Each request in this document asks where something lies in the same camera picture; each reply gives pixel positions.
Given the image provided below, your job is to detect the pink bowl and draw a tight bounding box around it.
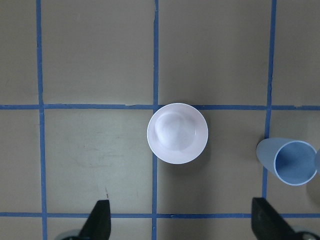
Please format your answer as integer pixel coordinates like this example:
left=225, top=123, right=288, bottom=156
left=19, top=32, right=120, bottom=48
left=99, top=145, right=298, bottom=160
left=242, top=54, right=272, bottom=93
left=146, top=103, right=209, bottom=165

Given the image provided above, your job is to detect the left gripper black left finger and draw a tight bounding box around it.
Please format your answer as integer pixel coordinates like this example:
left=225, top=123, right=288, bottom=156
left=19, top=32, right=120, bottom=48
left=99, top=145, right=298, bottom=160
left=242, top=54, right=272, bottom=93
left=78, top=199, right=111, bottom=240

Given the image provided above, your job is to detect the light blue cup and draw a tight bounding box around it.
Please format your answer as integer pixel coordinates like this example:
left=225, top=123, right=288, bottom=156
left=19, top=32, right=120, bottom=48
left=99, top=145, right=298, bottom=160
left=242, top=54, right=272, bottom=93
left=256, top=137, right=317, bottom=186
left=314, top=149, right=320, bottom=174

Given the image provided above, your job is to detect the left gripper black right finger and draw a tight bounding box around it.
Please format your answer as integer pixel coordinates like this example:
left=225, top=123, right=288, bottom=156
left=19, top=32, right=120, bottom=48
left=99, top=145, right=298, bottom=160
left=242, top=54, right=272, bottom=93
left=251, top=197, right=300, bottom=240

